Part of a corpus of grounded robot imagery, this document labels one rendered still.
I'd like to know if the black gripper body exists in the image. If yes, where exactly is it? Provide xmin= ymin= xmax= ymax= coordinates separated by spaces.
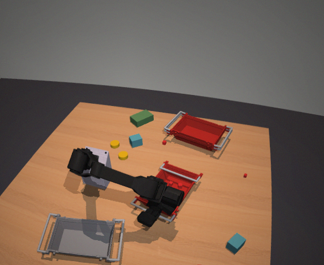
xmin=137 ymin=200 xmax=163 ymax=227

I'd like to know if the small green block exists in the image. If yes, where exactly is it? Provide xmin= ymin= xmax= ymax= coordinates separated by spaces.
xmin=129 ymin=109 xmax=154 ymax=127

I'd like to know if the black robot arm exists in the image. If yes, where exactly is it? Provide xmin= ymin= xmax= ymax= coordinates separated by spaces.
xmin=67 ymin=148 xmax=185 ymax=215

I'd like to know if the light blue cube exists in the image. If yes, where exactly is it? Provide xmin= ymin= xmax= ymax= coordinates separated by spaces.
xmin=226 ymin=233 xmax=247 ymax=254
xmin=129 ymin=134 xmax=143 ymax=148

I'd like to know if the yellow cylinder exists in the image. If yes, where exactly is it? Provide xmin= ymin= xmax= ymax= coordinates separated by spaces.
xmin=111 ymin=140 xmax=119 ymax=149
xmin=118 ymin=151 xmax=128 ymax=160

